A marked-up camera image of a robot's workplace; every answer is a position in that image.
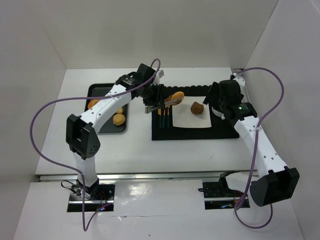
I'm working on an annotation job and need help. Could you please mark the silver metal tongs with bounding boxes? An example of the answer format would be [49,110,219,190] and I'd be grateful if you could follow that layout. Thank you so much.
[144,97,183,114]

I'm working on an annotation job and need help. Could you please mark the brown croissant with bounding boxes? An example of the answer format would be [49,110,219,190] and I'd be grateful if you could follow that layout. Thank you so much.
[190,101,205,115]

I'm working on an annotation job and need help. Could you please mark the plain orange bun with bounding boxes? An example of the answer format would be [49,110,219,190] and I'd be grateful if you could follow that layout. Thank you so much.
[165,91,185,105]

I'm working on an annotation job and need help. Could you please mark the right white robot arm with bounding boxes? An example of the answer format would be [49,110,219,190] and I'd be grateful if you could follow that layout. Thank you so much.
[203,79,300,207]

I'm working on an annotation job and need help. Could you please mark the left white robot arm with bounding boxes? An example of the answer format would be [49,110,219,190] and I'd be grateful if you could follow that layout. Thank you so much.
[66,71,164,196]

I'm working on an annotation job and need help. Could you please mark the oblong bread roll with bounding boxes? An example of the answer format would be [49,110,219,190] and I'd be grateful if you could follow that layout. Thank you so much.
[116,107,123,114]

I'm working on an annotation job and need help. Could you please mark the black placemat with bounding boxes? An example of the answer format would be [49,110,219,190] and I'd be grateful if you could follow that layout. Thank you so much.
[151,85,240,141]

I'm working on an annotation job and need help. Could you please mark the white square plate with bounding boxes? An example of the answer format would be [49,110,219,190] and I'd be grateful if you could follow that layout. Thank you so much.
[172,96,212,129]

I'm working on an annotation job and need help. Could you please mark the round crumbly bun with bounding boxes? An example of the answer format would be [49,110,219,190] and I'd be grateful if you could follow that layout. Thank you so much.
[112,113,126,126]

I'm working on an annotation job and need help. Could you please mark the black baking tray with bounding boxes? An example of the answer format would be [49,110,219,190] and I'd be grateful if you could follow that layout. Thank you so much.
[87,83,129,135]

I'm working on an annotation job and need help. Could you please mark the orange bagel near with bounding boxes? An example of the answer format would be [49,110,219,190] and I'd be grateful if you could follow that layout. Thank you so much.
[87,99,100,109]

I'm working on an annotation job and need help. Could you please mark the white two-handled bowl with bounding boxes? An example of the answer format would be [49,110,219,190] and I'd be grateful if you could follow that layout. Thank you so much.
[211,107,225,120]

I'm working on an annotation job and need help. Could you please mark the aluminium side rail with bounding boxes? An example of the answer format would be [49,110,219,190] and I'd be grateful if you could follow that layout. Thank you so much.
[234,73,251,102]

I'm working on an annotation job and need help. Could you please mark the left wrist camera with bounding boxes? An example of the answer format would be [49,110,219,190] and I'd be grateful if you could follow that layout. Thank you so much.
[136,63,156,82]

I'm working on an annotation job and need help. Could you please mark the gold spoon green handle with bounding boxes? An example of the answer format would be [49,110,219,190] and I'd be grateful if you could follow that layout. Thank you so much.
[161,107,168,129]

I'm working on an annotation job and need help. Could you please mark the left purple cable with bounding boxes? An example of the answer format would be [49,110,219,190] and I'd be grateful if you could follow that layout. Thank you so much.
[29,58,161,232]

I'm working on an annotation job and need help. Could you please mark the purple cable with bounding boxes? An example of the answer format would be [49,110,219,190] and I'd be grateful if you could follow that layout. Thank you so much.
[231,66,285,229]
[29,58,161,232]

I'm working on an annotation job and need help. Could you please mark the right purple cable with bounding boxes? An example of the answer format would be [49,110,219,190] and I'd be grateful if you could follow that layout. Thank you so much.
[231,66,285,229]

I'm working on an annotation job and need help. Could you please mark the aluminium table edge rail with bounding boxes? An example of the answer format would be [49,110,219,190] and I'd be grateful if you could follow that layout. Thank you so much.
[38,169,260,182]

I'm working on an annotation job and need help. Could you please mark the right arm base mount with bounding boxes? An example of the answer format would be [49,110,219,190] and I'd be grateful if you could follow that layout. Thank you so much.
[198,171,243,210]

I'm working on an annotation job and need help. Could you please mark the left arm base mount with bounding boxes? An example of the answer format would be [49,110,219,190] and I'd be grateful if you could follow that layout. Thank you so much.
[60,180,116,213]

